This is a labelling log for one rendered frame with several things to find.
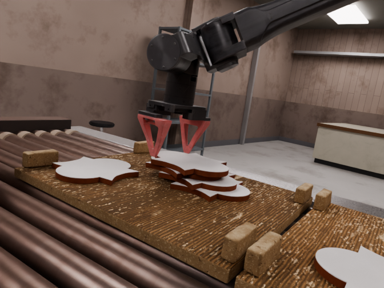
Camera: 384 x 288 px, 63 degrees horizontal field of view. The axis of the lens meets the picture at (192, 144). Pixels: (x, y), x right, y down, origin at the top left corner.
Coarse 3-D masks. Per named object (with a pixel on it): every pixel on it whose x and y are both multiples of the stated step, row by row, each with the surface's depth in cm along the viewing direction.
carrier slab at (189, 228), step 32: (128, 160) 68; (64, 192) 46; (96, 192) 47; (128, 192) 49; (160, 192) 51; (256, 192) 58; (288, 192) 61; (128, 224) 39; (160, 224) 39; (192, 224) 41; (224, 224) 42; (256, 224) 44; (288, 224) 48; (192, 256) 34
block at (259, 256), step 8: (272, 232) 35; (264, 240) 33; (272, 240) 33; (280, 240) 34; (248, 248) 31; (256, 248) 31; (264, 248) 31; (272, 248) 32; (280, 248) 35; (248, 256) 31; (256, 256) 30; (264, 256) 30; (272, 256) 33; (248, 264) 31; (256, 264) 30; (264, 264) 31; (248, 272) 31; (256, 272) 30
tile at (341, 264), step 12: (324, 252) 36; (336, 252) 36; (348, 252) 37; (360, 252) 37; (372, 252) 38; (324, 264) 33; (336, 264) 33; (348, 264) 34; (360, 264) 34; (372, 264) 35; (324, 276) 32; (336, 276) 31; (348, 276) 31; (360, 276) 32; (372, 276) 32
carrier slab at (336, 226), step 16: (336, 208) 55; (304, 224) 46; (320, 224) 47; (336, 224) 48; (352, 224) 49; (368, 224) 50; (288, 240) 40; (304, 240) 41; (320, 240) 41; (336, 240) 42; (352, 240) 43; (368, 240) 43; (288, 256) 36; (304, 256) 36; (272, 272) 32; (288, 272) 32; (304, 272) 33
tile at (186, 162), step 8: (160, 152) 62; (168, 152) 63; (176, 152) 64; (152, 160) 56; (160, 160) 55; (168, 160) 56; (176, 160) 57; (184, 160) 58; (192, 160) 59; (200, 160) 60; (208, 160) 60; (216, 160) 61; (176, 168) 54; (184, 168) 52; (192, 168) 53; (200, 168) 54; (208, 168) 54; (216, 168) 55; (224, 168) 56; (208, 176) 53; (216, 176) 53; (224, 176) 54
